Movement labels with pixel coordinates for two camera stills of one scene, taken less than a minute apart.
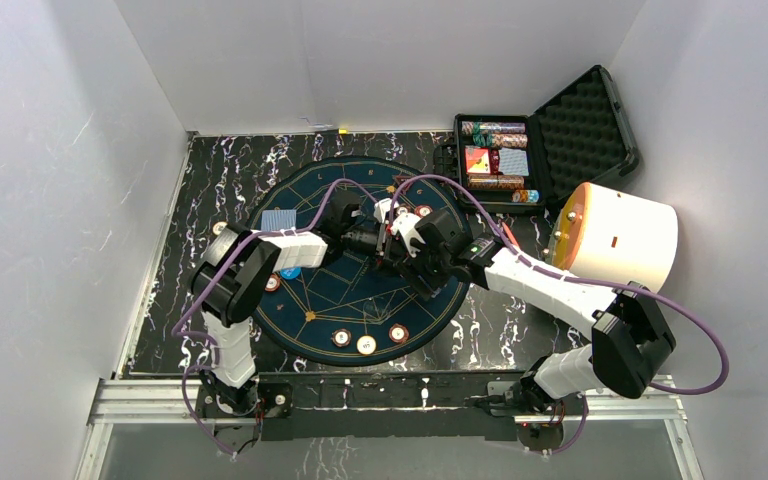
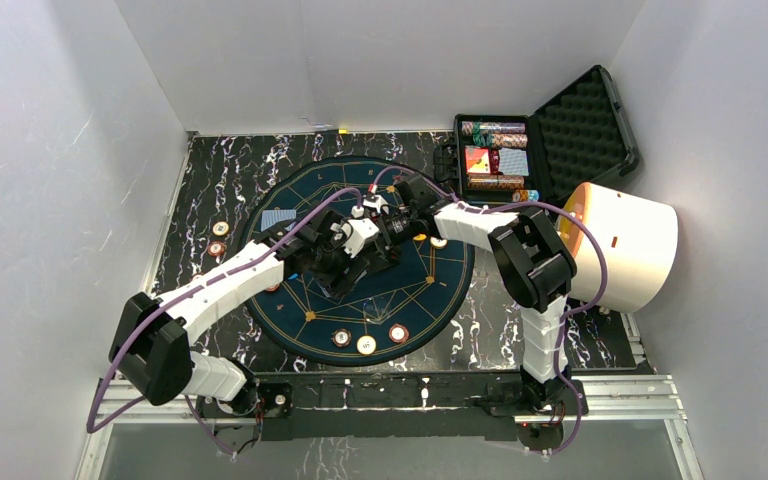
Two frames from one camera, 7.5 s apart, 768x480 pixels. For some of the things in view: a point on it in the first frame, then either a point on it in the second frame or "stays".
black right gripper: x=410 y=265 -> x=385 y=239
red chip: x=398 y=333 stays
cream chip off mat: x=216 y=225 stays
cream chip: x=366 y=344 stays
